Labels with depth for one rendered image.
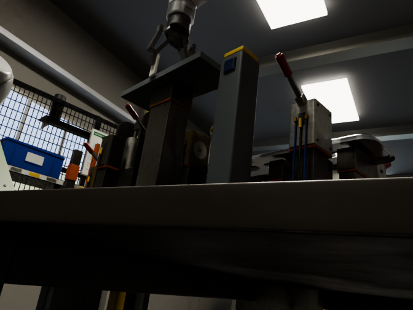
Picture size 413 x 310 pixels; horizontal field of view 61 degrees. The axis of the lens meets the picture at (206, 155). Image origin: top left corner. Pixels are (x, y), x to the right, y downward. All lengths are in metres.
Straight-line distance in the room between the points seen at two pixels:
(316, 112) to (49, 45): 3.96
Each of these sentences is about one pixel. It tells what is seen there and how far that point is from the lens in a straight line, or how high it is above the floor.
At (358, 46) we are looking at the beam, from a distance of 4.44.
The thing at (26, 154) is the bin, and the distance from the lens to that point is 1.93.
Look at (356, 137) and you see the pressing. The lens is 0.92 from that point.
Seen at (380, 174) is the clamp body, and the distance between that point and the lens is 1.17.
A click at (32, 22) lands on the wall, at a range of 4.52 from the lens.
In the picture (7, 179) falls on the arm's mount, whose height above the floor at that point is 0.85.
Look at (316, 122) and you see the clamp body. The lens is 0.85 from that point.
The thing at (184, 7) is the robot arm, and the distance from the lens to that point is 1.17.
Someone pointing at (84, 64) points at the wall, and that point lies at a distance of 4.83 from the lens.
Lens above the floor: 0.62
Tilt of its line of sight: 20 degrees up
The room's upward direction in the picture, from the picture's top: 7 degrees clockwise
